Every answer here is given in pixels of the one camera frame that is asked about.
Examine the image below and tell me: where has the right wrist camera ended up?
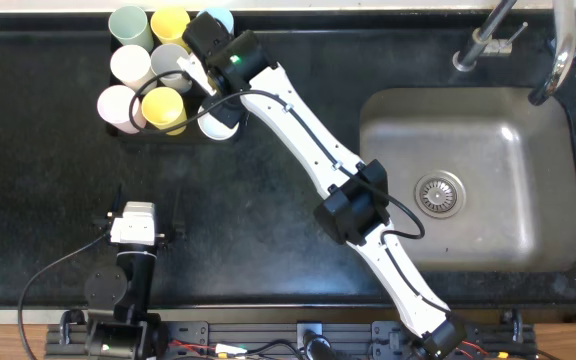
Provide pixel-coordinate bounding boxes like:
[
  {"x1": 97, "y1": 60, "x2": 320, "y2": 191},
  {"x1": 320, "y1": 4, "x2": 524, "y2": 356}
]
[{"x1": 176, "y1": 53, "x2": 218, "y2": 96}]

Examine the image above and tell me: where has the black tray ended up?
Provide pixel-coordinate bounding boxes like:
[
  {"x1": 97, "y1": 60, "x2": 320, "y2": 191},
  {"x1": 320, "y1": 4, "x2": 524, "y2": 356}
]
[{"x1": 105, "y1": 29, "x2": 249, "y2": 146}]

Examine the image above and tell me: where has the blue cup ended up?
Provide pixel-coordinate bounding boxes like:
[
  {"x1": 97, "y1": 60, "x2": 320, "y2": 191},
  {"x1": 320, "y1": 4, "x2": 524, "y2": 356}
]
[{"x1": 197, "y1": 6, "x2": 235, "y2": 34}]

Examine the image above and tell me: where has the steel sink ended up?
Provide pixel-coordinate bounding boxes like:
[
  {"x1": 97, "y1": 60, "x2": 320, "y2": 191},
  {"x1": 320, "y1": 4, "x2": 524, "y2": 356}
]
[{"x1": 359, "y1": 87, "x2": 576, "y2": 274}]

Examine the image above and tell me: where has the green cup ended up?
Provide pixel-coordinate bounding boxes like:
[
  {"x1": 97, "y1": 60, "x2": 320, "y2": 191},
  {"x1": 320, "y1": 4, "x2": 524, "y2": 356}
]
[{"x1": 108, "y1": 4, "x2": 155, "y2": 52}]

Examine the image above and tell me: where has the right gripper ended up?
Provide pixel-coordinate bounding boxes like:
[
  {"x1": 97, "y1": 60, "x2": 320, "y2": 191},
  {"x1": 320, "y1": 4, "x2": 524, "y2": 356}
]
[{"x1": 202, "y1": 94, "x2": 247, "y2": 129}]

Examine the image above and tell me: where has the steel tap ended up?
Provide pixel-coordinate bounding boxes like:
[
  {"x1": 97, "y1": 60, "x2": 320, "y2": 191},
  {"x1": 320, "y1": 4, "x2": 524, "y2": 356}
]
[{"x1": 451, "y1": 0, "x2": 576, "y2": 107}]

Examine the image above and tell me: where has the yellow cup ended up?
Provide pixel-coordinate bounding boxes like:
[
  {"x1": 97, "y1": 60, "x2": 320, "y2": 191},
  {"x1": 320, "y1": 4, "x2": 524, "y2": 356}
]
[
  {"x1": 149, "y1": 6, "x2": 192, "y2": 51},
  {"x1": 140, "y1": 86, "x2": 188, "y2": 137}
]

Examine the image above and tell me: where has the grey cup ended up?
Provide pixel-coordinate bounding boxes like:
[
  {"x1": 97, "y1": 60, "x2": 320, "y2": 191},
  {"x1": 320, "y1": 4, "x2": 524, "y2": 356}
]
[{"x1": 150, "y1": 43, "x2": 194, "y2": 94}]

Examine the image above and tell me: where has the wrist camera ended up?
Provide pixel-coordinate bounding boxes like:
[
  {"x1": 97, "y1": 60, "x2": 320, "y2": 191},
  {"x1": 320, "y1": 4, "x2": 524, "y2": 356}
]
[
  {"x1": 109, "y1": 201, "x2": 158, "y2": 246},
  {"x1": 176, "y1": 53, "x2": 218, "y2": 96}
]

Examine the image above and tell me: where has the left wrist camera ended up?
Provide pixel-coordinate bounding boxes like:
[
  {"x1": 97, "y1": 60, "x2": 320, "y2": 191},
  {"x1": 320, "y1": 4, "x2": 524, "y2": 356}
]
[{"x1": 109, "y1": 201, "x2": 158, "y2": 246}]

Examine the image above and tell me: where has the pink cup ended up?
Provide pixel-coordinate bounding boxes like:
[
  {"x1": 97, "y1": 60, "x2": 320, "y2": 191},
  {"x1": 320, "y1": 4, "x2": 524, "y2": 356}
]
[{"x1": 96, "y1": 84, "x2": 147, "y2": 135}]

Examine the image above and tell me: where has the mounting rail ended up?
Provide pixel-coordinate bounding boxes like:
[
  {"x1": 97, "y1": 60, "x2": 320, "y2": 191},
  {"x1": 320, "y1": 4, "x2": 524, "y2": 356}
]
[{"x1": 45, "y1": 307, "x2": 539, "y2": 360}]

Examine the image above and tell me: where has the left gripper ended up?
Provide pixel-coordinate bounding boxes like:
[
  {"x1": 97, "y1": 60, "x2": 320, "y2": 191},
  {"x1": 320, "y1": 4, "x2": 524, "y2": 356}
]
[{"x1": 109, "y1": 185, "x2": 187, "y2": 253}]

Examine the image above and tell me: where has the white cup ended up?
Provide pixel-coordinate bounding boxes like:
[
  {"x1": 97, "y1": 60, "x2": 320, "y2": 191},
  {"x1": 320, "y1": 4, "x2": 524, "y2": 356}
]
[
  {"x1": 109, "y1": 44, "x2": 157, "y2": 92},
  {"x1": 196, "y1": 104, "x2": 241, "y2": 142}
]

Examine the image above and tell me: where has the black cable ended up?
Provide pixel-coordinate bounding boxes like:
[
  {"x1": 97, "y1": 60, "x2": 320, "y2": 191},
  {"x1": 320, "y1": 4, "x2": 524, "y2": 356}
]
[
  {"x1": 127, "y1": 69, "x2": 427, "y2": 241},
  {"x1": 16, "y1": 232, "x2": 112, "y2": 360}
]

